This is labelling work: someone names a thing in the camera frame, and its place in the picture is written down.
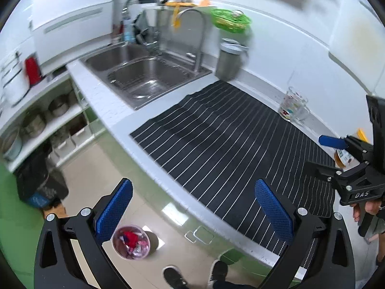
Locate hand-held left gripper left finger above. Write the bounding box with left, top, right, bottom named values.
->
left=34, top=177, right=134, bottom=289

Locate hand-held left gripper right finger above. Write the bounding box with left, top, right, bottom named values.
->
left=254, top=178, right=357, bottom=289

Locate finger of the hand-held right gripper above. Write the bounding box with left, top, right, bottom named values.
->
left=319, top=135, right=374, bottom=164
left=305, top=160, right=345, bottom=182

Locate orange label jar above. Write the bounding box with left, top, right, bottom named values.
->
left=334, top=147, right=356, bottom=168

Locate translucent pink wastebasket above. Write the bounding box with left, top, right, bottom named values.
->
left=112, top=225, right=151, bottom=260

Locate person's right hand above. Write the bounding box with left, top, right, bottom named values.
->
left=353, top=200, right=382, bottom=224

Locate red wrapper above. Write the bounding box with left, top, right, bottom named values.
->
left=123, top=231, right=141, bottom=248

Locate printed glass measuring cup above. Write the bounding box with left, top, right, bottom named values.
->
left=278, top=86, right=311, bottom=123

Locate black two-compartment pedal bin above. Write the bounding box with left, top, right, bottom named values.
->
left=15, top=153, right=70, bottom=209

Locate black white-striped mat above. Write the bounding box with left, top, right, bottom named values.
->
left=129, top=81, right=339, bottom=253

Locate person's dark trouser leg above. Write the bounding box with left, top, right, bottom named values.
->
left=211, top=279, right=263, bottom=289

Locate person's left black shoe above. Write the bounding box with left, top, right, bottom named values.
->
left=163, top=266, right=189, bottom=289

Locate stainless steel steamer pot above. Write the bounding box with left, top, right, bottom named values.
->
left=20, top=111, right=48, bottom=139

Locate steel frying pan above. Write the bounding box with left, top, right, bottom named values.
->
left=47, top=94, right=72, bottom=118

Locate pale blue plastic basin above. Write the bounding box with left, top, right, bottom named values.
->
left=1, top=129, right=24, bottom=162

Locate steel lidded canister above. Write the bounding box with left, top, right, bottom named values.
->
left=214, top=38, right=249, bottom=82

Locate white open shelf unit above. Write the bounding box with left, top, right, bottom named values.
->
left=0, top=74, right=94, bottom=173

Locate stainless steel double sink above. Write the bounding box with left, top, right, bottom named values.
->
left=81, top=43, right=212, bottom=111

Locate green plastic basket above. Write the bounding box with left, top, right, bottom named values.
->
left=210, top=8, right=252, bottom=33

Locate red container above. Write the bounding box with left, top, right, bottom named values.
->
left=25, top=55, right=43, bottom=87

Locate tall curved steel faucet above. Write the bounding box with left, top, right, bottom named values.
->
left=176, top=8, right=209, bottom=73

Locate blue dish soap bottle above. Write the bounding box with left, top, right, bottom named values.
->
left=123, top=17, right=135, bottom=43

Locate white countertop appliance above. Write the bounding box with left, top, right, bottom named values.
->
left=29, top=0, right=115, bottom=68

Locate small curved steel faucet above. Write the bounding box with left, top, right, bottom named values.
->
left=121, top=0, right=162, bottom=46

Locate white cabinet handle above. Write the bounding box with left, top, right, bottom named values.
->
left=184, top=227, right=215, bottom=245

